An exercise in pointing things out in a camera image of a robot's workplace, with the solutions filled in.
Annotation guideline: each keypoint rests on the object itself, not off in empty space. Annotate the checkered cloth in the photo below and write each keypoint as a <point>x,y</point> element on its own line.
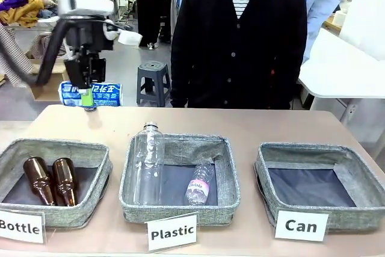
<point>12,55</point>

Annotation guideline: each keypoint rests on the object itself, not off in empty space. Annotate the small clear plastic bottle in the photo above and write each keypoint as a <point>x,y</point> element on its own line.
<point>200,183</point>

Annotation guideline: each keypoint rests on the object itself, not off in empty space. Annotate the grey fabric basket bottle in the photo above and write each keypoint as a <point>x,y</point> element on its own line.
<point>90,151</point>

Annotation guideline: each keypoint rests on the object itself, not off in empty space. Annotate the person's right forearm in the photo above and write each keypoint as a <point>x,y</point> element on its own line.
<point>179,82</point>

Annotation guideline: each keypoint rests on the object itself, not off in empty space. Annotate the grey fabric basket plastic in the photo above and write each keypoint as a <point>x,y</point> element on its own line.
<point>225,160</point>

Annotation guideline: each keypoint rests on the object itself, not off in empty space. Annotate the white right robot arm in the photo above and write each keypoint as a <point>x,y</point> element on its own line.
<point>365,13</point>

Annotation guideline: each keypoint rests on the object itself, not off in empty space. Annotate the person's left forearm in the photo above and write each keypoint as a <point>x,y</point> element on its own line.
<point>299,58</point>

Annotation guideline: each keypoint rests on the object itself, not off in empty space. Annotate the blue white printed package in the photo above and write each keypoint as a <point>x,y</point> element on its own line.
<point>111,96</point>

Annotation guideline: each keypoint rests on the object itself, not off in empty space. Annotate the white sign reading Plastic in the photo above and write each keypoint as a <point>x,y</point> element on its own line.
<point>172,232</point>

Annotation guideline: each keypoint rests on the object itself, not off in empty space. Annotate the grey plastic stool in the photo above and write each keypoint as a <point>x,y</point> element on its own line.
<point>152,69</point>

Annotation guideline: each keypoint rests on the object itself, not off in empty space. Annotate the pile of colourful clothes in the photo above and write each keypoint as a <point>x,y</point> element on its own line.
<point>24,7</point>

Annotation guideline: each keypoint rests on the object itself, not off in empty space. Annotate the person in black cardigan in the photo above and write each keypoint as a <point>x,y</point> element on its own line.
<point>237,58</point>

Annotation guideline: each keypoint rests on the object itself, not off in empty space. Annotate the white sign reading Can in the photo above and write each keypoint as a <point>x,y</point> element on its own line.
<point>300,225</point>

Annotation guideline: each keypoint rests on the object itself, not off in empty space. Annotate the white paper roll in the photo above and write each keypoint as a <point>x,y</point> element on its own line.
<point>341,18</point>

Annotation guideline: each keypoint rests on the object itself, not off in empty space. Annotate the open wooden box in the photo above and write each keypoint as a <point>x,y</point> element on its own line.
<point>57,79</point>

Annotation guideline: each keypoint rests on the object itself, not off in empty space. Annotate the person in blue shirt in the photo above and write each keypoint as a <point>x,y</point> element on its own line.
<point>325,1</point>

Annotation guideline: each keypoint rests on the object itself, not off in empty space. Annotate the brown glass bottle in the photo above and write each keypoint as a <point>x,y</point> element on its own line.
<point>37,178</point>
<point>66,180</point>

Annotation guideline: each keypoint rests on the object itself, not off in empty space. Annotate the white sign reading Bottle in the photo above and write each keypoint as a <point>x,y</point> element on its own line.
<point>21,227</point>

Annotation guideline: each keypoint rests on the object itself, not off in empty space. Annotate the grey printed drink can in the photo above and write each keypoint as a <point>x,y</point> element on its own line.
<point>90,108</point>

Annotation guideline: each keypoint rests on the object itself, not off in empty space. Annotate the white side table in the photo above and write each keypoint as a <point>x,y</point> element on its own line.
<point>337,70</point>

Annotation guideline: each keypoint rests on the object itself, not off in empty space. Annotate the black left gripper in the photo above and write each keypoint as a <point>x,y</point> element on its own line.
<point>88,37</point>

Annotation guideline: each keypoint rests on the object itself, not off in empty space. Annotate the grey fabric basket can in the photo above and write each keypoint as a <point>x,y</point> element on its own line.
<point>361,163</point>

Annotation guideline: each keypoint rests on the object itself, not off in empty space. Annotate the large clear plastic bottle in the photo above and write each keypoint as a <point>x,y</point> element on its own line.
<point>149,163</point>

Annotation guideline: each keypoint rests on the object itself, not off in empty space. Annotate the person in dark red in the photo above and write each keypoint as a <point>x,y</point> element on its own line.
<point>147,4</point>

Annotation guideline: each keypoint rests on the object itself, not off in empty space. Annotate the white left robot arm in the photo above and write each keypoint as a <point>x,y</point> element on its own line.
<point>87,1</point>

